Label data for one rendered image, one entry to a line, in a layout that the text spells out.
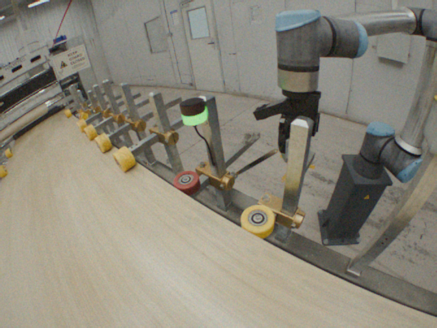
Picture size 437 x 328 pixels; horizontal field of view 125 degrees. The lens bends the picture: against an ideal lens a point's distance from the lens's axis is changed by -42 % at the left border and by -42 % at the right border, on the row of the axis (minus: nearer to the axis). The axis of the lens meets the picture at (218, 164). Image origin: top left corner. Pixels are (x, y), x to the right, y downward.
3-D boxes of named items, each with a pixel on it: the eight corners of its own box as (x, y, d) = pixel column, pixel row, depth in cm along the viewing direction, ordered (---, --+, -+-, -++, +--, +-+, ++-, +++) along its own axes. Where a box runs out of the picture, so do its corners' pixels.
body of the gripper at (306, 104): (308, 148, 41) (315, 97, 33) (275, 138, 46) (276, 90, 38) (317, 133, 45) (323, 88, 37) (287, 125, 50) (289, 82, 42)
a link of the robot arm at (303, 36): (333, 10, 24) (287, 5, 24) (331, 71, 32) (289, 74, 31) (305, 11, 32) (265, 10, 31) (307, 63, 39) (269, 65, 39)
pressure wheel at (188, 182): (194, 190, 69) (186, 166, 62) (210, 200, 64) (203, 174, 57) (177, 204, 65) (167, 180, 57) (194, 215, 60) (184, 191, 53)
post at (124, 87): (155, 164, 105) (124, 81, 76) (158, 166, 103) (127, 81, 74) (150, 167, 103) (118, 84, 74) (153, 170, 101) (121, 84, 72)
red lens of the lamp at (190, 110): (193, 104, 49) (192, 96, 48) (210, 107, 46) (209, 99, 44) (176, 113, 46) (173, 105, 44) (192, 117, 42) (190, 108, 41)
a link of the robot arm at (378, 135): (372, 144, 89) (380, 116, 79) (392, 161, 76) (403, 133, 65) (354, 148, 89) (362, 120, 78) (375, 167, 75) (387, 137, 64)
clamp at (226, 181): (207, 170, 73) (204, 160, 70) (235, 184, 65) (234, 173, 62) (196, 179, 70) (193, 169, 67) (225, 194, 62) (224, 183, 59)
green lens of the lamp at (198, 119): (195, 112, 51) (194, 105, 49) (212, 116, 47) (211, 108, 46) (178, 122, 47) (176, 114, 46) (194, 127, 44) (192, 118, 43)
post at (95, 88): (121, 143, 134) (96, 83, 104) (122, 144, 132) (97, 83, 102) (117, 146, 132) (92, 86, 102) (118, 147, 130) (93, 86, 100)
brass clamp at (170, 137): (162, 133, 81) (158, 122, 78) (181, 140, 73) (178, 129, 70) (150, 140, 78) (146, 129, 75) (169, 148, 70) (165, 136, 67)
